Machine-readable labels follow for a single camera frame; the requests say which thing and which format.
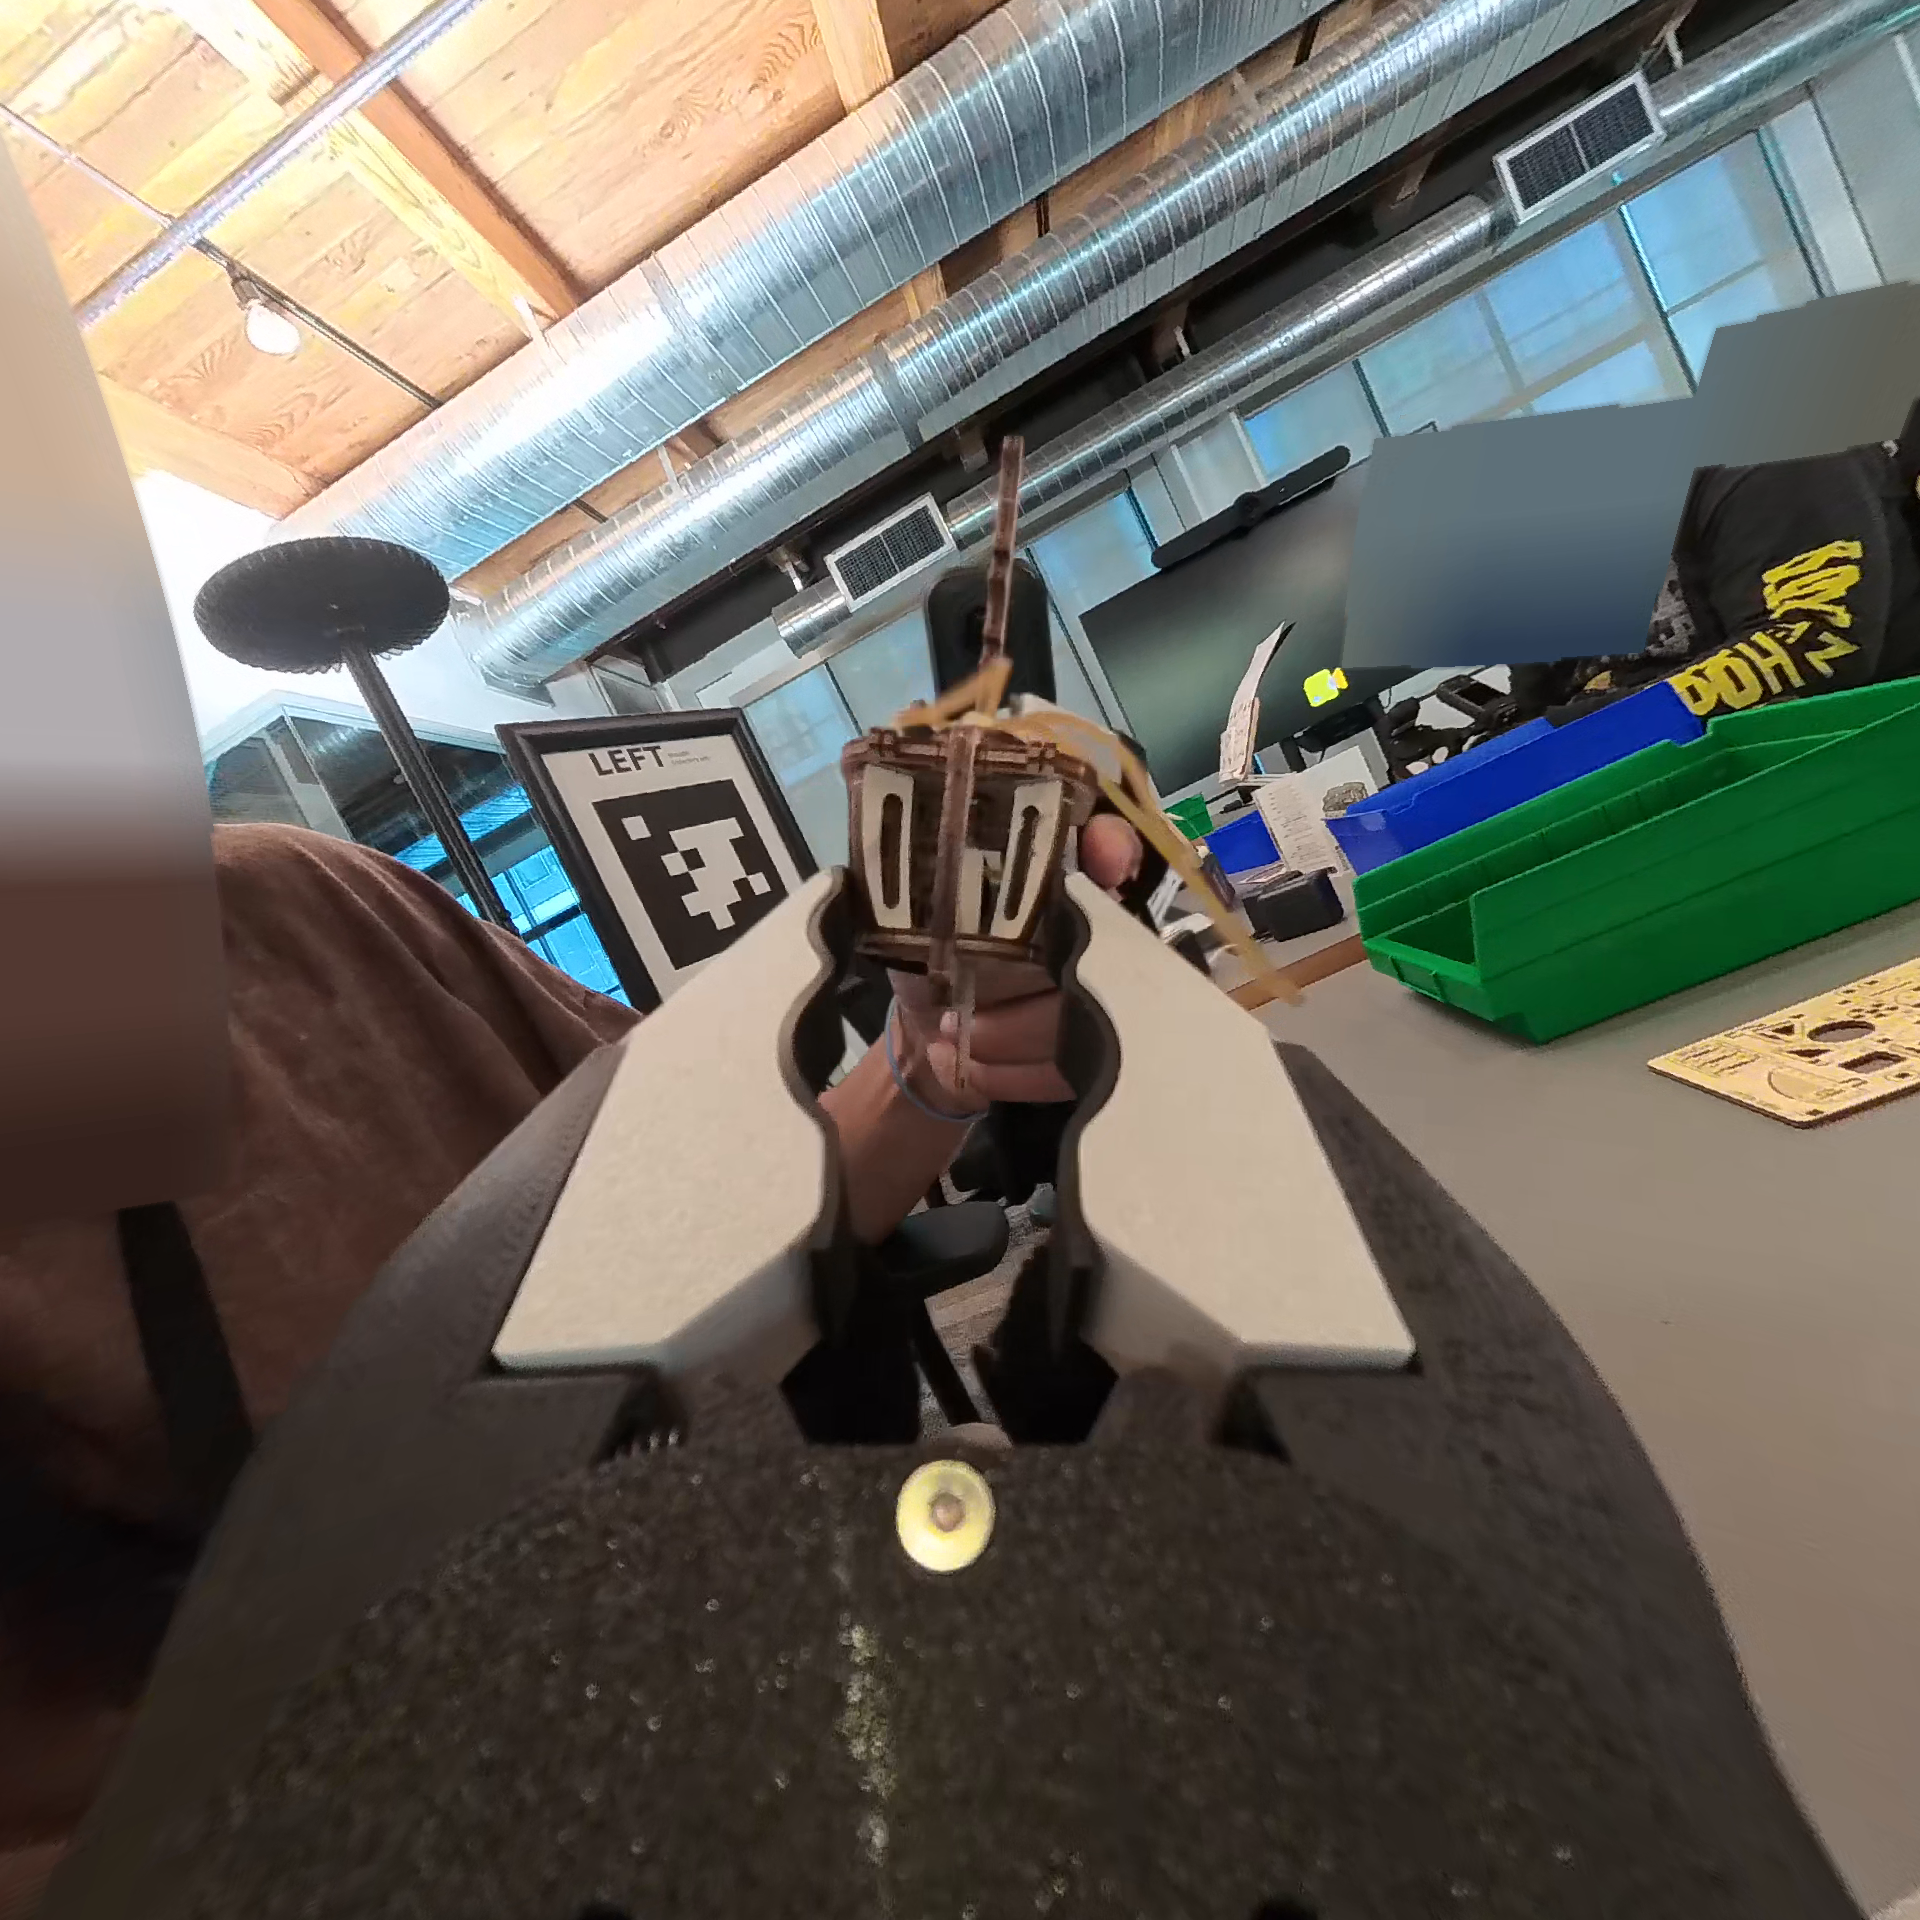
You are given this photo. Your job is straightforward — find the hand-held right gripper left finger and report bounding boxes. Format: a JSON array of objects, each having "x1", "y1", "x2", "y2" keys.
[{"x1": 492, "y1": 864, "x2": 855, "y2": 1377}]

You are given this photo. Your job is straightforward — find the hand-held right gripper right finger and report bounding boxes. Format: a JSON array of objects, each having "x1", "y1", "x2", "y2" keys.
[{"x1": 1048, "y1": 872, "x2": 1422, "y2": 1377}]

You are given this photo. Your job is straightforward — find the notched wooden stick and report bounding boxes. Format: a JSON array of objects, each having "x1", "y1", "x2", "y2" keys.
[{"x1": 931, "y1": 435, "x2": 1028, "y2": 1085}]

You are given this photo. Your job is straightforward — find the tan rubber band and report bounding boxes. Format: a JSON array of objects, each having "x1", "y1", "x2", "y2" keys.
[{"x1": 896, "y1": 661, "x2": 1309, "y2": 1011}]

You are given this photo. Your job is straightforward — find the person's left forearm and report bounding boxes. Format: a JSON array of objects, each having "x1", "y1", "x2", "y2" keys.
[{"x1": 816, "y1": 1036, "x2": 917, "y2": 1248}]

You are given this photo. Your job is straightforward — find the wooden parts sheet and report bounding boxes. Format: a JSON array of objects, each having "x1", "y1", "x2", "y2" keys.
[{"x1": 1648, "y1": 961, "x2": 1920, "y2": 1129}]

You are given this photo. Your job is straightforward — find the person's left hand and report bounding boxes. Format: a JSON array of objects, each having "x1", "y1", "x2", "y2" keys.
[{"x1": 883, "y1": 815, "x2": 1150, "y2": 1115}]

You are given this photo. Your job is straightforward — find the black monitor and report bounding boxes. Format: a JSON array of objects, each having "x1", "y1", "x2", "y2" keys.
[{"x1": 1078, "y1": 504, "x2": 1360, "y2": 797}]

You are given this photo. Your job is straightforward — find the black office chair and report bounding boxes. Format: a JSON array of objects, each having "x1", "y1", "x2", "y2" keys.
[{"x1": 896, "y1": 1201, "x2": 1009, "y2": 1292}]

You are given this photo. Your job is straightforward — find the black box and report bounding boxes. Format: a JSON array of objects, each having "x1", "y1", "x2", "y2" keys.
[{"x1": 1241, "y1": 879, "x2": 1345, "y2": 951}]

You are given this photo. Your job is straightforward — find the white paper stand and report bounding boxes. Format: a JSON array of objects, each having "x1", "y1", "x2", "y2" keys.
[{"x1": 1215, "y1": 623, "x2": 1297, "y2": 784}]

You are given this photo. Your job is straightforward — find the black framed marker sign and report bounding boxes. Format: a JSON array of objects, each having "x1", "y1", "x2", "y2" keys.
[{"x1": 497, "y1": 708, "x2": 817, "y2": 1011}]

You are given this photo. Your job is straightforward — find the person's brown sweater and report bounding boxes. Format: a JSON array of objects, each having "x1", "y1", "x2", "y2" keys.
[{"x1": 0, "y1": 823, "x2": 644, "y2": 1847}]

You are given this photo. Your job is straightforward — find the printed white card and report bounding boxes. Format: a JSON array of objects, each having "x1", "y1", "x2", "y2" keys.
[{"x1": 1253, "y1": 777, "x2": 1367, "y2": 876}]

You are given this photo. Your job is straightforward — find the long blue plastic bin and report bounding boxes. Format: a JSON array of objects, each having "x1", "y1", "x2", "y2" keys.
[{"x1": 1328, "y1": 681, "x2": 1712, "y2": 876}]

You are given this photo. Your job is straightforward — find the black round floor lamp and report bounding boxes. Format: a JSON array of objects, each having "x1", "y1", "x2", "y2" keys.
[{"x1": 195, "y1": 539, "x2": 519, "y2": 935}]

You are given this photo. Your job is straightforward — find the white duct vent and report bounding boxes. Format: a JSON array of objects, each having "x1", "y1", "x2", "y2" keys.
[
  {"x1": 1495, "y1": 66, "x2": 1663, "y2": 219},
  {"x1": 822, "y1": 496, "x2": 955, "y2": 611}
]

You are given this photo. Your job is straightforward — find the black camera bar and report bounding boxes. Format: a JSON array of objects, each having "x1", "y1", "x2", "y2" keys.
[{"x1": 1152, "y1": 463, "x2": 1368, "y2": 572}]

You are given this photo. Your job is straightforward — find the silver ventilation duct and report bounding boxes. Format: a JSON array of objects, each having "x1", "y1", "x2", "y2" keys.
[
  {"x1": 470, "y1": 195, "x2": 1502, "y2": 693},
  {"x1": 877, "y1": 0, "x2": 1920, "y2": 443},
  {"x1": 270, "y1": 0, "x2": 1352, "y2": 548}
]

